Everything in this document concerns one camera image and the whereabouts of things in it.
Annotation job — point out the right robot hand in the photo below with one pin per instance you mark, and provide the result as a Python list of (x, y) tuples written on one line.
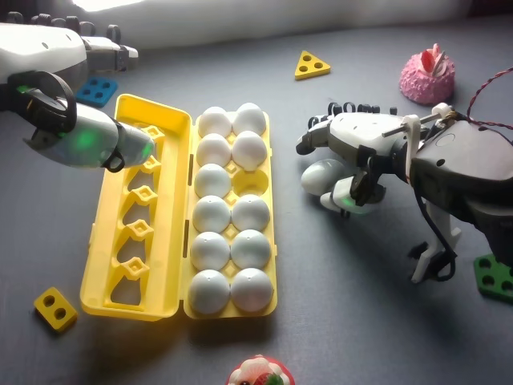
[(360, 132)]

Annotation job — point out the white toy egg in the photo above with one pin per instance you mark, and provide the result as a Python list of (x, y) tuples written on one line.
[(214, 149), (318, 174), (249, 117), (209, 290), (212, 180), (250, 212), (211, 213), (251, 248), (249, 149), (210, 249), (252, 289), (215, 120)]

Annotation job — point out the yellow egg carton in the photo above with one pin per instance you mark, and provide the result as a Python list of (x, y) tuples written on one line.
[(132, 106)]

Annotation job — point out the yellow triangle block three holes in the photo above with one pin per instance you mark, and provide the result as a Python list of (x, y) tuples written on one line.
[(312, 74)]

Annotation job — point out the pink toy cake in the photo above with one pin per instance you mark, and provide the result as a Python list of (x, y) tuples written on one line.
[(425, 86)]

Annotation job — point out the white backdrop sheet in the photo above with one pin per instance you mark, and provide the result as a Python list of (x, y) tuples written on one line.
[(240, 20)]

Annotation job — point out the grey table cloth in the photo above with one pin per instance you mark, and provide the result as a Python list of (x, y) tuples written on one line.
[(340, 301)]

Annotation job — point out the green block with holes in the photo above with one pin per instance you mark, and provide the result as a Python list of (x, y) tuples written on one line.
[(479, 272)]

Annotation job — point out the white strawberry toy cake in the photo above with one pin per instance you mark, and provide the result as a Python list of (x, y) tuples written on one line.
[(256, 371)]

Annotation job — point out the blue square block four holes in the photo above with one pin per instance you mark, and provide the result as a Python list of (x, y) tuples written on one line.
[(97, 89)]

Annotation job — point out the yellow block two holes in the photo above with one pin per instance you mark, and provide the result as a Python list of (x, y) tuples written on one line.
[(40, 306)]

